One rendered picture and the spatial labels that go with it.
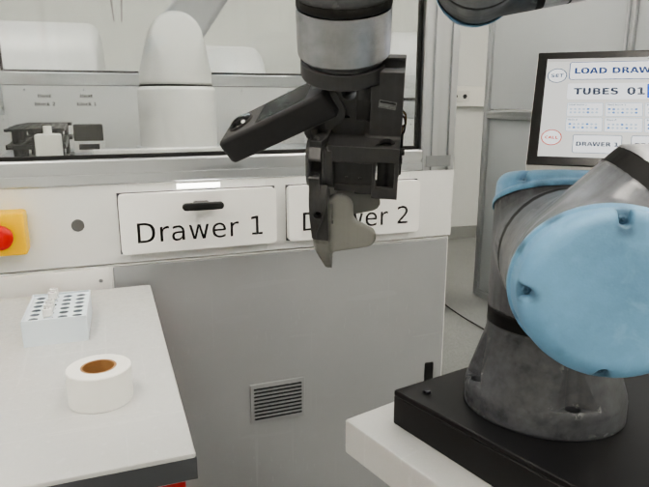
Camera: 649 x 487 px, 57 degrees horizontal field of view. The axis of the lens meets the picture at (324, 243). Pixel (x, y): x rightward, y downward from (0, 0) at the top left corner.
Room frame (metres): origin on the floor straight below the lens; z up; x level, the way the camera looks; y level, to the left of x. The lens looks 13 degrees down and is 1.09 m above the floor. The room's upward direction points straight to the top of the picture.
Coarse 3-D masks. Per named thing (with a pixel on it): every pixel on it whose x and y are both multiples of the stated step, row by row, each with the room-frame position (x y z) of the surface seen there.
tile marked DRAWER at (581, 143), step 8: (576, 136) 1.27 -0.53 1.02; (584, 136) 1.26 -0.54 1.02; (592, 136) 1.26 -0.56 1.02; (600, 136) 1.25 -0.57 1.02; (608, 136) 1.25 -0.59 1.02; (616, 136) 1.24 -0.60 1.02; (576, 144) 1.26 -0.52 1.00; (584, 144) 1.25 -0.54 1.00; (592, 144) 1.25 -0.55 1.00; (600, 144) 1.24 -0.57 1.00; (608, 144) 1.23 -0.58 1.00; (616, 144) 1.23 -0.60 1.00; (576, 152) 1.24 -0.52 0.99; (584, 152) 1.24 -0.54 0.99; (592, 152) 1.23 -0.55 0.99; (600, 152) 1.23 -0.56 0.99; (608, 152) 1.22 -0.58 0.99
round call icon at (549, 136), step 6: (546, 132) 1.30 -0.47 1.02; (552, 132) 1.29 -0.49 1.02; (558, 132) 1.29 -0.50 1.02; (540, 138) 1.29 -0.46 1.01; (546, 138) 1.29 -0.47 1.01; (552, 138) 1.28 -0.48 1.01; (558, 138) 1.28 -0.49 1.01; (540, 144) 1.28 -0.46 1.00; (546, 144) 1.28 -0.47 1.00; (552, 144) 1.27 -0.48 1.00; (558, 144) 1.27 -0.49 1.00
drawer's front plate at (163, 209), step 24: (144, 192) 1.08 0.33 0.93; (168, 192) 1.08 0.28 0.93; (192, 192) 1.09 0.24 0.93; (216, 192) 1.11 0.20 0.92; (240, 192) 1.12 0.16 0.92; (264, 192) 1.14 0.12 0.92; (120, 216) 1.05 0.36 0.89; (144, 216) 1.06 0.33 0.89; (168, 216) 1.07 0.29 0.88; (192, 216) 1.09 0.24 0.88; (216, 216) 1.10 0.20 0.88; (240, 216) 1.12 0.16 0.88; (264, 216) 1.14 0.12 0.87; (144, 240) 1.06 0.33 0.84; (168, 240) 1.07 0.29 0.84; (192, 240) 1.09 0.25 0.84; (216, 240) 1.10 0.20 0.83; (240, 240) 1.12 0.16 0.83; (264, 240) 1.14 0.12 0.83
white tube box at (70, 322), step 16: (32, 304) 0.84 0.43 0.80; (64, 304) 0.85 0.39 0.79; (80, 304) 0.84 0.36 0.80; (32, 320) 0.79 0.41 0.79; (48, 320) 0.78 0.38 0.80; (64, 320) 0.78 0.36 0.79; (80, 320) 0.79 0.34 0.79; (32, 336) 0.77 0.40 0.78; (48, 336) 0.77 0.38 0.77; (64, 336) 0.78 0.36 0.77; (80, 336) 0.79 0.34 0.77
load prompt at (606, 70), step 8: (576, 64) 1.39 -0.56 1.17; (584, 64) 1.39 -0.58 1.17; (592, 64) 1.38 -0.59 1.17; (600, 64) 1.37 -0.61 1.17; (608, 64) 1.37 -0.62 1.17; (616, 64) 1.36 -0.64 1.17; (624, 64) 1.36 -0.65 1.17; (632, 64) 1.35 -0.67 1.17; (640, 64) 1.34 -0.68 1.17; (648, 64) 1.34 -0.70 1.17; (576, 72) 1.38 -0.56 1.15; (584, 72) 1.37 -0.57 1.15; (592, 72) 1.36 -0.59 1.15; (600, 72) 1.36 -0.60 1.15; (608, 72) 1.35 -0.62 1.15; (616, 72) 1.35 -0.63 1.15; (624, 72) 1.34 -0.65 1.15; (632, 72) 1.33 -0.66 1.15; (640, 72) 1.33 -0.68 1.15; (648, 72) 1.32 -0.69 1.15
